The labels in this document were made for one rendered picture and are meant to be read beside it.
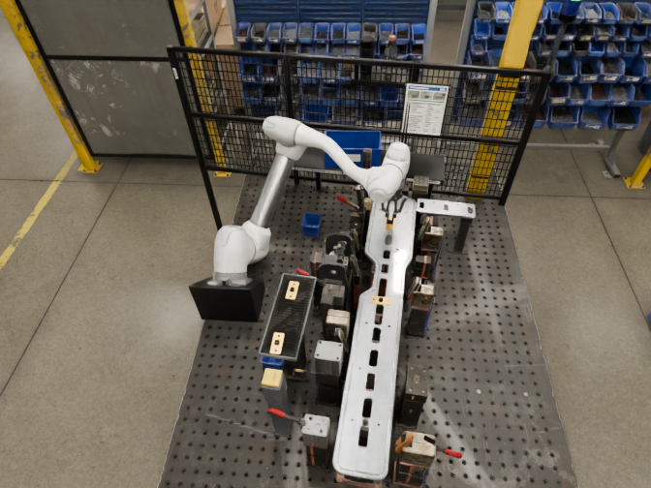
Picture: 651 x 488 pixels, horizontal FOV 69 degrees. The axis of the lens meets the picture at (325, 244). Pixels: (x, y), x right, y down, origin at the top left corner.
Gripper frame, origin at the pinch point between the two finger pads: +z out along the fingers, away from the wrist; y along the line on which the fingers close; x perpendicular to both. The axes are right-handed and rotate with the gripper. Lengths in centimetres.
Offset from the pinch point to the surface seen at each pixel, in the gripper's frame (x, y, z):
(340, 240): -28.0, -20.0, -9.3
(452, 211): 14.5, 30.2, 5.2
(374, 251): -18.0, -5.5, 5.9
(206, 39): 190, -165, 7
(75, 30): 129, -233, -21
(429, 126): 55, 14, -16
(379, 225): -0.8, -5.1, 5.5
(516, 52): 58, 48, -57
